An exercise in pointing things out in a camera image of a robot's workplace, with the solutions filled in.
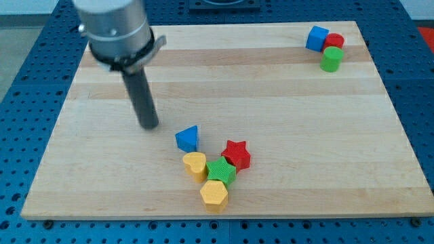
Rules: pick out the wooden board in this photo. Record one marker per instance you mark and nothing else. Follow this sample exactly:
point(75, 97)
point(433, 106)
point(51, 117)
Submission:
point(323, 145)

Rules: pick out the blue cube block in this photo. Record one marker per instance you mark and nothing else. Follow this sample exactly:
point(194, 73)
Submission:
point(316, 38)

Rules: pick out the green star block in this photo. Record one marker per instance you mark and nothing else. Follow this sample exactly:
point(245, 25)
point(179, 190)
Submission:
point(221, 170)

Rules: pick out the yellow heart block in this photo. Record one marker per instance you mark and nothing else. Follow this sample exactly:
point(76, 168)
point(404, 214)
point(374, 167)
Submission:
point(195, 166)

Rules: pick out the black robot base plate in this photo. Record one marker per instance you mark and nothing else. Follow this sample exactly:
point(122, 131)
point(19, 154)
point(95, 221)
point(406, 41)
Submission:
point(202, 5)

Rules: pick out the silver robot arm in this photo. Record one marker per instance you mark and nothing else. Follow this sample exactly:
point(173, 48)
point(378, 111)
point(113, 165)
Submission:
point(119, 33)

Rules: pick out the blue triangle block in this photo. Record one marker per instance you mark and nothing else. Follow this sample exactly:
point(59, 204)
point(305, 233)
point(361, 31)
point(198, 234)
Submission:
point(188, 139)

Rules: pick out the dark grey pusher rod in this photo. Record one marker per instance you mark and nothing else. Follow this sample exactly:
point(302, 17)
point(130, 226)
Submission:
point(140, 95)

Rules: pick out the yellow hexagon block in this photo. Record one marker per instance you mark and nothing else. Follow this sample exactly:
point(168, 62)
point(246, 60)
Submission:
point(214, 196)

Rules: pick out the red cylinder block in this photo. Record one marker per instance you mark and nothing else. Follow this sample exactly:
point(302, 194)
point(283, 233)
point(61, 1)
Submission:
point(333, 40)

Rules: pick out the green cylinder block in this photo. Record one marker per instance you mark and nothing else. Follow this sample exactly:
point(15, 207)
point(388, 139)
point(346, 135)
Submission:
point(331, 59)

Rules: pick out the red star block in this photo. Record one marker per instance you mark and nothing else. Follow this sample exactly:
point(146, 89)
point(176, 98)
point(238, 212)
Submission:
point(236, 154)

